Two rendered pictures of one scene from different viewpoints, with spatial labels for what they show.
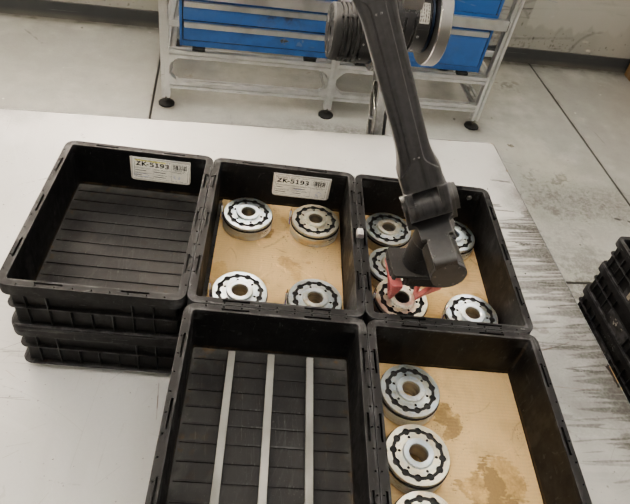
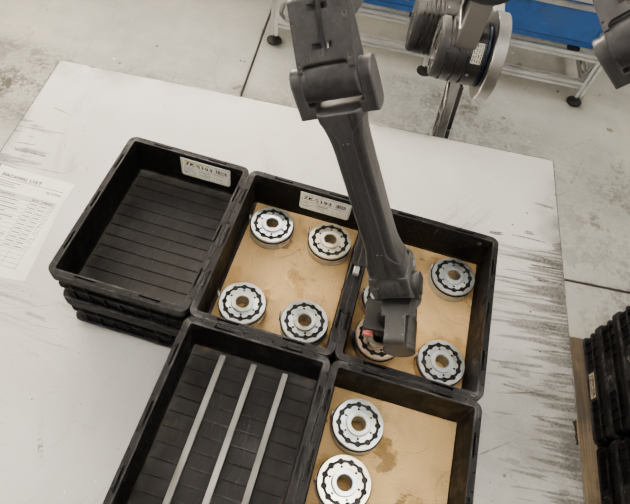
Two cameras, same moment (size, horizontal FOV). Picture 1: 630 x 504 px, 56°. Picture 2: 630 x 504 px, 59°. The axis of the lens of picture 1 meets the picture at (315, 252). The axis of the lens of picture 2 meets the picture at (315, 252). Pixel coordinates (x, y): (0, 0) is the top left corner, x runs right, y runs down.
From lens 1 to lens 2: 0.36 m
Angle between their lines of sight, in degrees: 15
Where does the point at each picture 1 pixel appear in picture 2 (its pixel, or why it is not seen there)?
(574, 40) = not seen: outside the picture
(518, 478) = not seen: outside the picture
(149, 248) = (182, 243)
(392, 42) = (357, 167)
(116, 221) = (162, 212)
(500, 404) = (438, 450)
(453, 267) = (401, 347)
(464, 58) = (579, 33)
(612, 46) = not seen: outside the picture
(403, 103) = (367, 213)
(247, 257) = (262, 265)
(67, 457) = (91, 404)
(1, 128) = (99, 89)
